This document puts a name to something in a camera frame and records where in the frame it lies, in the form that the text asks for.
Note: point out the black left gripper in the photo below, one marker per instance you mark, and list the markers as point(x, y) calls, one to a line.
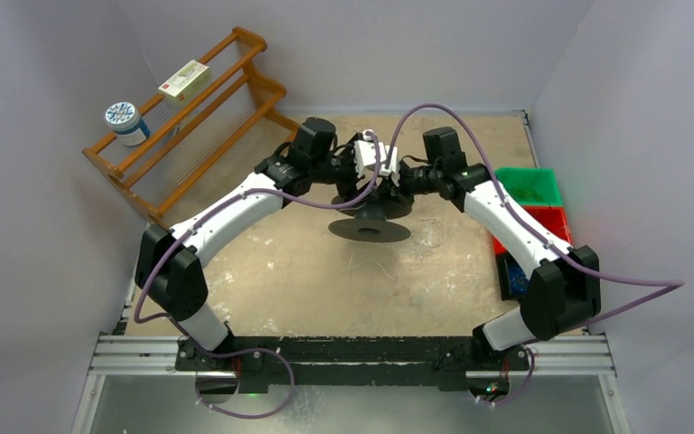
point(350, 190)

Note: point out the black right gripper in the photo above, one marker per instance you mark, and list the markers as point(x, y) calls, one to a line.
point(395, 189)

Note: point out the black perforated cable spool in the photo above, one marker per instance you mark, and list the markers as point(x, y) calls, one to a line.
point(373, 220)

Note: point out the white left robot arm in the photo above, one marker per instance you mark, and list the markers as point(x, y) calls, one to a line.
point(169, 268)

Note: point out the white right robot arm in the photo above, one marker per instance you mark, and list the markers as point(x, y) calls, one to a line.
point(563, 290)

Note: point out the green plastic bin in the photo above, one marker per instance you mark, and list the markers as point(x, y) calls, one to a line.
point(531, 186)

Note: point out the orange wooden rack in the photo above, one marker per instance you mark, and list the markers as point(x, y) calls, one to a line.
point(194, 149)

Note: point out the black plastic bin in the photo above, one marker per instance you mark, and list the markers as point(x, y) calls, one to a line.
point(513, 282)

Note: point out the red plastic bin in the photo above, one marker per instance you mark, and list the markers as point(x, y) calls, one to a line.
point(552, 219)

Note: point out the green white cardboard box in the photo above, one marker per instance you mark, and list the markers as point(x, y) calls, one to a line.
point(185, 84)

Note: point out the blue white round jar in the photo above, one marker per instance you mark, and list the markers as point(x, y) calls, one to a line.
point(127, 124)

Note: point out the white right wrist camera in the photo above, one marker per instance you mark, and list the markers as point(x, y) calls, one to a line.
point(389, 165)

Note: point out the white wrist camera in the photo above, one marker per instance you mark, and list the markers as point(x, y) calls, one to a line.
point(367, 152)
point(389, 165)

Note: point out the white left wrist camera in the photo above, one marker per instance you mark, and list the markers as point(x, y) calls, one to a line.
point(367, 152)

